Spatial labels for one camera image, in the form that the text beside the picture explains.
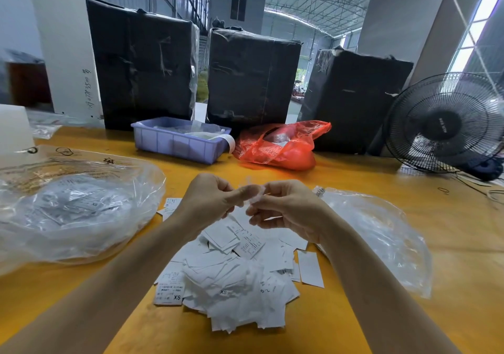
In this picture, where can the red plastic bag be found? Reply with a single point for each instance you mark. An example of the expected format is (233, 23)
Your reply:
(282, 145)

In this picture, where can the person's left hand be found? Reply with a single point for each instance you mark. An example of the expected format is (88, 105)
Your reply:
(206, 200)

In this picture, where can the white foam box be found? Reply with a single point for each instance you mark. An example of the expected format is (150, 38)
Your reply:
(14, 129)

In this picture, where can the large black wrapped bale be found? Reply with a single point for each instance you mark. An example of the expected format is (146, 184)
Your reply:
(252, 78)
(142, 65)
(356, 102)

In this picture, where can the grey cabin with window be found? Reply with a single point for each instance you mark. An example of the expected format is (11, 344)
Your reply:
(236, 8)

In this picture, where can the person's right forearm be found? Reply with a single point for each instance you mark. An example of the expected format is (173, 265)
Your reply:
(390, 302)

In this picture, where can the blue plastic bin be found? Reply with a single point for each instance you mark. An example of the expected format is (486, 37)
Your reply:
(173, 139)

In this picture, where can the person's left forearm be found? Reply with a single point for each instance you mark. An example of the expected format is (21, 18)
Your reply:
(90, 299)

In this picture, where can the black table fan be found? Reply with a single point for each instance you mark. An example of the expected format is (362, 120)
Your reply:
(445, 121)

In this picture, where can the person's right hand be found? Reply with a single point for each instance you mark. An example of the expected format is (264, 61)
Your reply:
(293, 208)

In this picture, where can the clear plastic bag black print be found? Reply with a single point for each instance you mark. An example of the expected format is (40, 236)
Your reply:
(386, 236)

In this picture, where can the white pillar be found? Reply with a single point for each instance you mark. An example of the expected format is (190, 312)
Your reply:
(64, 47)

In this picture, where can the white paper label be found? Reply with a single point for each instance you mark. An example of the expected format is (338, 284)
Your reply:
(253, 194)

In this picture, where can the pile of white labels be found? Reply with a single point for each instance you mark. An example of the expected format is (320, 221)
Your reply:
(236, 275)

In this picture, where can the brown wooden cabinet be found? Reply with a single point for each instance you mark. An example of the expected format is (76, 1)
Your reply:
(28, 84)

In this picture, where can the large clear bag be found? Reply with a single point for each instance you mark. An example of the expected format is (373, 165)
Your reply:
(77, 208)

